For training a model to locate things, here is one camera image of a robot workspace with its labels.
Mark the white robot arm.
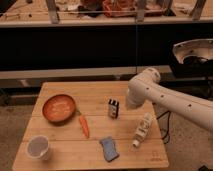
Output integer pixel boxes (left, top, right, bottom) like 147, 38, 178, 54
126, 67, 213, 132

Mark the orange toy carrot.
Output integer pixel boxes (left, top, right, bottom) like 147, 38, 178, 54
79, 113, 90, 138

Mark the orange crate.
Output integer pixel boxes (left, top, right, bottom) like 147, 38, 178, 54
102, 0, 135, 17

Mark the orange bowl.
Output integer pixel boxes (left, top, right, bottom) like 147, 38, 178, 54
42, 94, 76, 123

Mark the white plastic cup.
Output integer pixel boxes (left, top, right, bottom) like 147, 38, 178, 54
26, 135, 51, 161

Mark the blue sponge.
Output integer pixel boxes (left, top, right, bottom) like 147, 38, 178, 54
99, 136, 119, 162

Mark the white squeeze bottle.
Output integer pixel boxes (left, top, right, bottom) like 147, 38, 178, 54
132, 113, 153, 148

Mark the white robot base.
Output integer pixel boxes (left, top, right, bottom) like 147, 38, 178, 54
172, 38, 213, 64

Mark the black cable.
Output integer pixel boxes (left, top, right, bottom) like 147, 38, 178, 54
156, 110, 172, 145

